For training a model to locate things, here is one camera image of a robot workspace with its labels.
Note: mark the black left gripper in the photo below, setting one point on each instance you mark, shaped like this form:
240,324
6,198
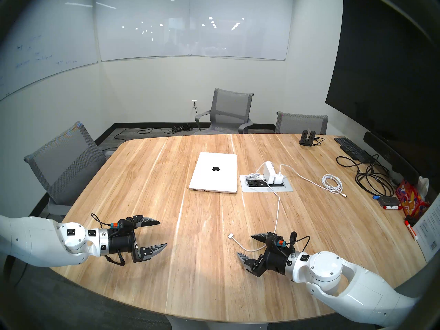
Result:
120,243

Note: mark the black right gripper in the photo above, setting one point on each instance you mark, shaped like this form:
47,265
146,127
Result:
275,260

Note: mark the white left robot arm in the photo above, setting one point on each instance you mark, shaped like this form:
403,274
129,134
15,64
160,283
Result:
34,240

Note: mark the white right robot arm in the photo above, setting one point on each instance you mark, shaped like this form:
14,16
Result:
354,288

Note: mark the silver MacBook laptop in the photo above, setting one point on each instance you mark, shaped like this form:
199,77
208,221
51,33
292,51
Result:
213,173

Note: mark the black controller charging dock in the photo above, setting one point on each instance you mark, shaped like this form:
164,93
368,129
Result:
306,138

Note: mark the grey table outlet panel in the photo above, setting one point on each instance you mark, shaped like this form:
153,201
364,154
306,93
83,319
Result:
287,188

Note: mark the small white charger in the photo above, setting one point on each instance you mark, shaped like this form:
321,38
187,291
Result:
279,178

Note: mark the large white power adapter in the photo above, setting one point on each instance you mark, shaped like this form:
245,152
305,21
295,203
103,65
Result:
269,173

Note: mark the armless grey mesh chair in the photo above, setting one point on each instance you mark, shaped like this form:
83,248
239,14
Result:
65,161
300,123

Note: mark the black keyboard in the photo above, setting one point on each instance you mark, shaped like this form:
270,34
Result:
350,148

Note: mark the grey whiteboard eraser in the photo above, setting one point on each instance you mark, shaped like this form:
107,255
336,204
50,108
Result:
389,201

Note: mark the red whiteboard marker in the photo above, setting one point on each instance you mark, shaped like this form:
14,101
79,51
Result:
410,230
392,207

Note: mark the grey mesh chair with armrests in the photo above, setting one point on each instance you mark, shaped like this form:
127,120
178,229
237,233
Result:
230,107

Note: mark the colourful tissue box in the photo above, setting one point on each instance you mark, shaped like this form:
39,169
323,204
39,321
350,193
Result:
410,198

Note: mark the black video soundbar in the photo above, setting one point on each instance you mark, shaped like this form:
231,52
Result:
392,155

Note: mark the white printed paper sign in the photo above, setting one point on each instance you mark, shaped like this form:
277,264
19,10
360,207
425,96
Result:
429,233

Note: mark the clean glass whiteboard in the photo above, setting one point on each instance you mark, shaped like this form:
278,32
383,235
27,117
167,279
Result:
192,23

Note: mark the large black TV screen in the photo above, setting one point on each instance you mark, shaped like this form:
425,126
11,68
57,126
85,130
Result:
388,75

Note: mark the glass whiteboard with writing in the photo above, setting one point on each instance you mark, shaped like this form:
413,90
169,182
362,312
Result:
44,33

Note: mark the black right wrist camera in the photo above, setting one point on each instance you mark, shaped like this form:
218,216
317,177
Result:
276,243

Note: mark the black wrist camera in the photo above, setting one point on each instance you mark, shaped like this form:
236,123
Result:
276,243
120,224

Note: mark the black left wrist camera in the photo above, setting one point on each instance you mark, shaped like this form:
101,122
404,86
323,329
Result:
120,224

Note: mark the white table pedestal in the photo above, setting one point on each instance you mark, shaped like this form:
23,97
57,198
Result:
216,324

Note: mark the white wall outlet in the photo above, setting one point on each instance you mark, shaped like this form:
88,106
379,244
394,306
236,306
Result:
194,102

